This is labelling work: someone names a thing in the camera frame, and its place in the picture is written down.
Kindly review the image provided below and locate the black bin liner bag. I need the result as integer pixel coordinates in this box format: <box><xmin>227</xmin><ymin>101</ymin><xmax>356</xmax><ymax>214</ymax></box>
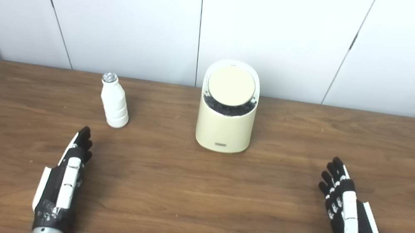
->
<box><xmin>201</xmin><ymin>91</ymin><xmax>258</xmax><ymax>121</ymax></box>

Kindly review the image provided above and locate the cream round bin lid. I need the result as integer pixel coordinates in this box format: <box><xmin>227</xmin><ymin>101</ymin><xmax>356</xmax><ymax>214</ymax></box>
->
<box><xmin>205</xmin><ymin>63</ymin><xmax>259</xmax><ymax>109</ymax></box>

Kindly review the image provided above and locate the small white plastic bottle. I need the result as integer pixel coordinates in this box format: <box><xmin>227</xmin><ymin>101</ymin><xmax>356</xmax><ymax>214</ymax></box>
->
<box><xmin>94</xmin><ymin>71</ymin><xmax>136</xmax><ymax>130</ymax></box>

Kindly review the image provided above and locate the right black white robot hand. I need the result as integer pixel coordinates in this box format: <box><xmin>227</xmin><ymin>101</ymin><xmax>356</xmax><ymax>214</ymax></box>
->
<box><xmin>310</xmin><ymin>155</ymin><xmax>395</xmax><ymax>233</ymax></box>

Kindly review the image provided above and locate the cream-colored plastic bin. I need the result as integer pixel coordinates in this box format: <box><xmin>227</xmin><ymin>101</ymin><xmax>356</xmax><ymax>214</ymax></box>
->
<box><xmin>192</xmin><ymin>55</ymin><xmax>265</xmax><ymax>157</ymax></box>

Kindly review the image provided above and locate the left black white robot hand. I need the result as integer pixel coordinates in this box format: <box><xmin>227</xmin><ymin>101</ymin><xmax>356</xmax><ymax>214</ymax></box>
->
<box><xmin>28</xmin><ymin>119</ymin><xmax>97</xmax><ymax>233</ymax></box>

